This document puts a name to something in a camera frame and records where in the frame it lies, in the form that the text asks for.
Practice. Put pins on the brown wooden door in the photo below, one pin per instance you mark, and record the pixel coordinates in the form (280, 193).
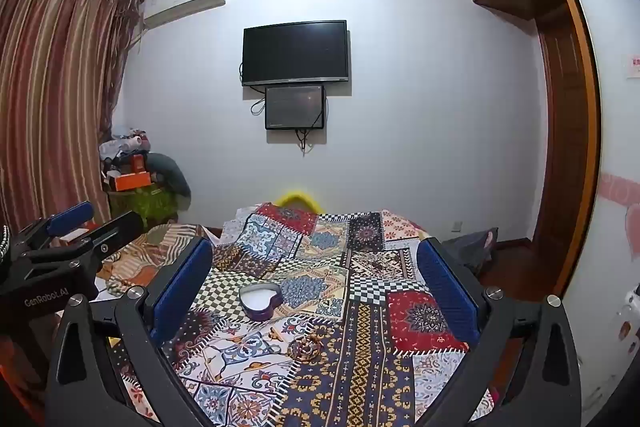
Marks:
(565, 132)

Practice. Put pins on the small black wall monitor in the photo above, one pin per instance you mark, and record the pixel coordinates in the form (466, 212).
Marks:
(295, 107)

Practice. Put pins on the striped brown curtain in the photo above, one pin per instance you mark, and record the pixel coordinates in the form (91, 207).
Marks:
(50, 82)

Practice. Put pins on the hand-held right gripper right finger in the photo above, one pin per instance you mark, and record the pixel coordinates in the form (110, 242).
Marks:
(447, 292)

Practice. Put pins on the orange box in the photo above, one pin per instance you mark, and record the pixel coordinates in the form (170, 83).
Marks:
(127, 181)

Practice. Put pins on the purple heart-shaped jewelry box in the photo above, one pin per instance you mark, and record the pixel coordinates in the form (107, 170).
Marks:
(260, 313)

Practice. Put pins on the yellow plastic object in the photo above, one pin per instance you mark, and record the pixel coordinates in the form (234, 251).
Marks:
(298, 196)

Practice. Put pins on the orange striped quilt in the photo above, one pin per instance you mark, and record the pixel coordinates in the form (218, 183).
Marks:
(150, 252)

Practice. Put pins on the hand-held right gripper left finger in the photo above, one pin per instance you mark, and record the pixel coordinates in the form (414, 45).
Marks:
(182, 292)

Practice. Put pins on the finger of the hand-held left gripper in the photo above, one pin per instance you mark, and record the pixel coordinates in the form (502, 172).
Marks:
(70, 215)
(115, 234)

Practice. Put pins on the grey purple floor bag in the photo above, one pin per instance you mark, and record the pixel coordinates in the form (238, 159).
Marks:
(465, 247)

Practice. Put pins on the black wall television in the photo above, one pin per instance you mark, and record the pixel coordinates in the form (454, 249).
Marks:
(295, 52)

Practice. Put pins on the pile of clutter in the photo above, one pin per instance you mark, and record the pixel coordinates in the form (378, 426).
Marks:
(125, 147)

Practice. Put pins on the patchwork patterned bedspread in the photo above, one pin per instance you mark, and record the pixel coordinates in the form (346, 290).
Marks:
(350, 357)

